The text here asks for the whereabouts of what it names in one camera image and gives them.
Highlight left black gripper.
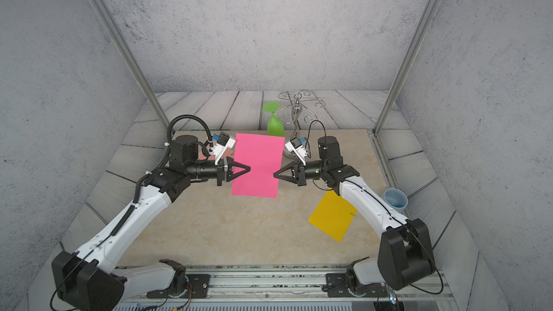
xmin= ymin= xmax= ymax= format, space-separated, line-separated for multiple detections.
xmin=183 ymin=156 xmax=249 ymax=187

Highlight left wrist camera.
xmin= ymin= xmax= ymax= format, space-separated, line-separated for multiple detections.
xmin=209 ymin=132 xmax=236 ymax=164

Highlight left aluminium frame post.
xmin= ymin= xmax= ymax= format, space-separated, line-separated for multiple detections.
xmin=89 ymin=0 xmax=169 ymax=129

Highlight yellow paper sheet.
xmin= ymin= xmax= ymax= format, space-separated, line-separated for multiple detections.
xmin=308 ymin=191 xmax=357 ymax=242

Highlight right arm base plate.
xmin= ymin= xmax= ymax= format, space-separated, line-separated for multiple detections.
xmin=321 ymin=272 xmax=388 ymax=298

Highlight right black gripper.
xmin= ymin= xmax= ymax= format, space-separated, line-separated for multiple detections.
xmin=276 ymin=159 xmax=330 ymax=188

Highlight aluminium front rail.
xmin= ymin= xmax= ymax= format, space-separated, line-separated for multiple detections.
xmin=115 ymin=265 xmax=460 ymax=310

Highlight light blue cup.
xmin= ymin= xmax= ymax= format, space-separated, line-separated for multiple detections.
xmin=383 ymin=188 xmax=408 ymax=214

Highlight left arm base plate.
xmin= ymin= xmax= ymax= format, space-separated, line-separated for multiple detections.
xmin=146 ymin=274 xmax=211 ymax=299

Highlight aluminium frame post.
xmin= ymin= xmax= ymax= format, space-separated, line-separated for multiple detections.
xmin=373 ymin=0 xmax=441 ymax=137
xmin=89 ymin=0 xmax=169 ymax=129

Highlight magenta paper sheet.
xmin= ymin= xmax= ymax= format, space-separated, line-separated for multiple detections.
xmin=232 ymin=133 xmax=285 ymax=199

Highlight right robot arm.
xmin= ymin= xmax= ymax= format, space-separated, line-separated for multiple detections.
xmin=274 ymin=135 xmax=438 ymax=290

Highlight right aluminium frame post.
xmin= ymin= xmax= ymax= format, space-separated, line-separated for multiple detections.
xmin=373 ymin=0 xmax=441 ymax=137

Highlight silver metal hanger stand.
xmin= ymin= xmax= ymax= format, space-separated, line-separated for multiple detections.
xmin=276 ymin=89 xmax=325 ymax=143

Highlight salmon pink paper sheet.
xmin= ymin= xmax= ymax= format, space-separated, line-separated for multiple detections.
xmin=198 ymin=147 xmax=215 ymax=160

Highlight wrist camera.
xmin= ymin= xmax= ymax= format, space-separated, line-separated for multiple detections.
xmin=283 ymin=137 xmax=310 ymax=166
xmin=209 ymin=132 xmax=236 ymax=164

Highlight green plastic wine glass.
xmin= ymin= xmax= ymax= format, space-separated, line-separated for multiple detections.
xmin=263 ymin=102 xmax=285 ymax=137

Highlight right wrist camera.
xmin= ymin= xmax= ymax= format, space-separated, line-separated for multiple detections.
xmin=283 ymin=137 xmax=310 ymax=166

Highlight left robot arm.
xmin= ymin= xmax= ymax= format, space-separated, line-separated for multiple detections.
xmin=52 ymin=132 xmax=251 ymax=310

